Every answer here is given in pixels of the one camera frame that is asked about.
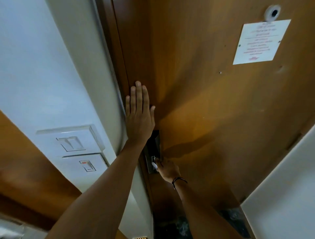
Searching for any person's right forearm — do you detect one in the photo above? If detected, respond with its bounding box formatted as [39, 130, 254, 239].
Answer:
[173, 179, 244, 239]

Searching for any silver door peephole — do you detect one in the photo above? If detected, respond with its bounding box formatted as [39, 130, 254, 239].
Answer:
[263, 4, 281, 22]

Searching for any person's right hand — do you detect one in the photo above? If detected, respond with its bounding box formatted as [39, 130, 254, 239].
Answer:
[155, 158, 182, 184]

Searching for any white paper notice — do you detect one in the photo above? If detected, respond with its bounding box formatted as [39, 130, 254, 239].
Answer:
[232, 19, 292, 65]

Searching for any person's left forearm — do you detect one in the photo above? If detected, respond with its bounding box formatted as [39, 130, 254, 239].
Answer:
[51, 140, 151, 239]

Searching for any dark metal lock plate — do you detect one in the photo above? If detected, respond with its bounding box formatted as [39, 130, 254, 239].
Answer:
[143, 130, 162, 176]

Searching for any white double light switch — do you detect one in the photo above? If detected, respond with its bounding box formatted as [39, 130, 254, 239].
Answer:
[36, 124, 106, 157]

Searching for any white single switch red mark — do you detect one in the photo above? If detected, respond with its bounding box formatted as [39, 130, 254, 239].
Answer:
[62, 153, 110, 187]

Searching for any person's left hand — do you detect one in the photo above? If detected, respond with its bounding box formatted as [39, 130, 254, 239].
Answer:
[126, 81, 156, 146]

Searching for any black wrist band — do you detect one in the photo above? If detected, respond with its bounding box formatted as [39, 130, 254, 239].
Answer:
[171, 177, 188, 190]

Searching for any brown wooden panel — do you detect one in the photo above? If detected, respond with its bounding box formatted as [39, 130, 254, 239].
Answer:
[0, 109, 82, 232]

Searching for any dark wooden door frame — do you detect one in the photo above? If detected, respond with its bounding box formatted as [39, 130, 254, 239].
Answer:
[95, 0, 154, 222]

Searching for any brown wooden door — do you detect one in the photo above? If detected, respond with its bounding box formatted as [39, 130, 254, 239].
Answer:
[112, 0, 315, 239]

